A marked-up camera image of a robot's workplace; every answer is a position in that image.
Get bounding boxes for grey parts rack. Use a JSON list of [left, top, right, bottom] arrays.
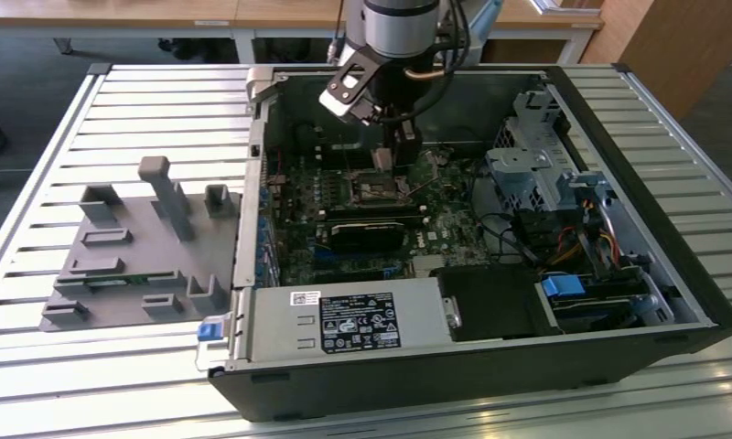
[[38, 155, 245, 334]]

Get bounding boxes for wooden cabinet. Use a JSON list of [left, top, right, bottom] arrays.
[[579, 0, 732, 121]]

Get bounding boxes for yellow power wires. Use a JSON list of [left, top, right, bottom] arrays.
[[553, 228, 624, 266]]

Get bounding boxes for silver metal drive cage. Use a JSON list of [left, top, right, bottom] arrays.
[[484, 91, 587, 216]]

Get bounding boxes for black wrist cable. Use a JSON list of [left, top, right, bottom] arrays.
[[375, 0, 471, 127]]

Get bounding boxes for wooden desk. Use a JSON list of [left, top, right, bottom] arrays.
[[0, 0, 240, 56], [236, 0, 605, 65]]

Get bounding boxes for blue case latch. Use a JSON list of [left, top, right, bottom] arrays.
[[197, 313, 233, 343]]

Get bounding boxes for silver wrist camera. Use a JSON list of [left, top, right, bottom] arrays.
[[317, 59, 384, 125]]

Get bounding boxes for small silver heatsink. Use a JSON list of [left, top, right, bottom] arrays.
[[412, 254, 447, 275]]

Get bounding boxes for thin metal locking lever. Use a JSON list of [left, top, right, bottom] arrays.
[[401, 177, 440, 200]]

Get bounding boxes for blue disk carrier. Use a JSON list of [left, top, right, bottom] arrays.
[[539, 273, 587, 301]]

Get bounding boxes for green RAM stick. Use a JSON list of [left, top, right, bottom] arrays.
[[84, 273, 181, 288]]

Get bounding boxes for green motherboard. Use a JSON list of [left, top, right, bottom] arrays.
[[258, 136, 495, 287]]

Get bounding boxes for grey power supply unit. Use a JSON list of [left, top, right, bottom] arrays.
[[242, 273, 459, 362]]

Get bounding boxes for graphics card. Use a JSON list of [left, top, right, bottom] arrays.
[[325, 220, 408, 255]]

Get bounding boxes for CPU socket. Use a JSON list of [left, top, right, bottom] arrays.
[[345, 167, 409, 206]]

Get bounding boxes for black PC case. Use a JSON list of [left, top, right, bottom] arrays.
[[206, 63, 732, 423]]

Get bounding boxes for black plastic shroud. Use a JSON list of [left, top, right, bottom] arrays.
[[432, 267, 556, 343]]

